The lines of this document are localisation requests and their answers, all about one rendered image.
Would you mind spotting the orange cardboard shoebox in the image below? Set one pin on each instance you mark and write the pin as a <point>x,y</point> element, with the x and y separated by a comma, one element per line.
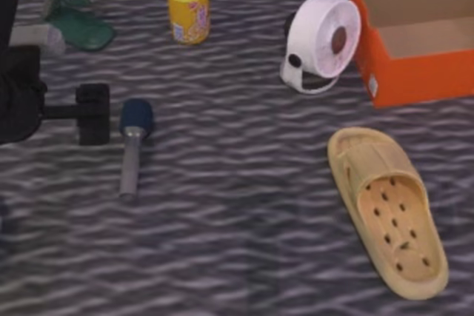
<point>407,68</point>

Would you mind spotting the white desk fan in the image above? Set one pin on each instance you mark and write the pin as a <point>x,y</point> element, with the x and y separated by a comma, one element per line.
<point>314,35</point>

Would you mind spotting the green mesh stand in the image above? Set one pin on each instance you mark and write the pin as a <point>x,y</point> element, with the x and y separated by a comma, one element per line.
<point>79,29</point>

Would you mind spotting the grey wavy patterned tablecloth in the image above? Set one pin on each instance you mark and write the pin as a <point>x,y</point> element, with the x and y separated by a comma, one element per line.
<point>229,190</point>

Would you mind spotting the beige perforated slipper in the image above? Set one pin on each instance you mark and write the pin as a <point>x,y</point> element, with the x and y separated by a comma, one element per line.
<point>385,197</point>

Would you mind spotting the yellow cylindrical can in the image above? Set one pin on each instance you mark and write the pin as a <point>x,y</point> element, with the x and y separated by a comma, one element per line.
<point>189,12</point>

